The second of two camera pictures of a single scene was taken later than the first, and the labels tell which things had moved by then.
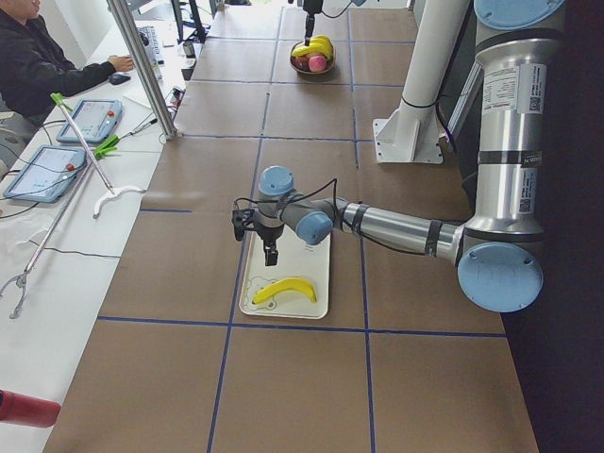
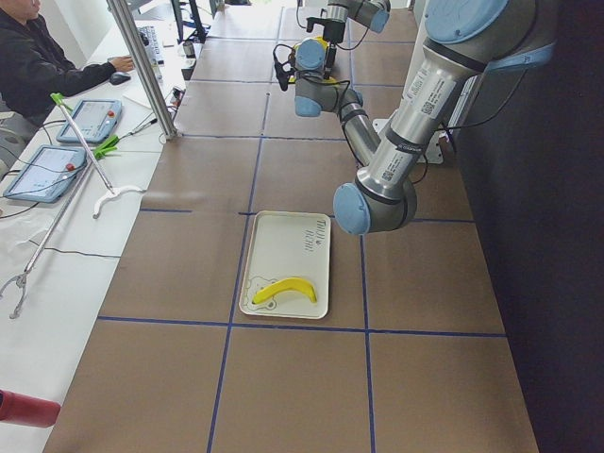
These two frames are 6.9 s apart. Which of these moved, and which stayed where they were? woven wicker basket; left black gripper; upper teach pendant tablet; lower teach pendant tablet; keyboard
Moved: left black gripper; woven wicker basket
Stayed: upper teach pendant tablet; keyboard; lower teach pendant tablet
